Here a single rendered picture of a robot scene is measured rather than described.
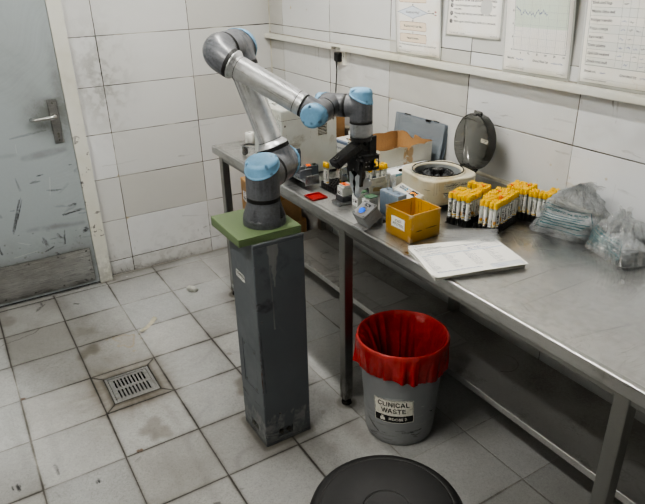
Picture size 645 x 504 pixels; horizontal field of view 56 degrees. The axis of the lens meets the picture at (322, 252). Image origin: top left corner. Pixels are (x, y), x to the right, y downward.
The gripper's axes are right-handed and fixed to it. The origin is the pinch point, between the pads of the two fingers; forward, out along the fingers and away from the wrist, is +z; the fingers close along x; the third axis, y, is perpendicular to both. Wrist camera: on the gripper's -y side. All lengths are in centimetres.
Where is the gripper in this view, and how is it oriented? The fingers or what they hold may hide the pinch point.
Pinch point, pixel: (355, 194)
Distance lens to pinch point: 209.7
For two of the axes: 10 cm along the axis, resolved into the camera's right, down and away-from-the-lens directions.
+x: -5.2, -3.6, 7.8
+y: 8.5, -2.4, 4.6
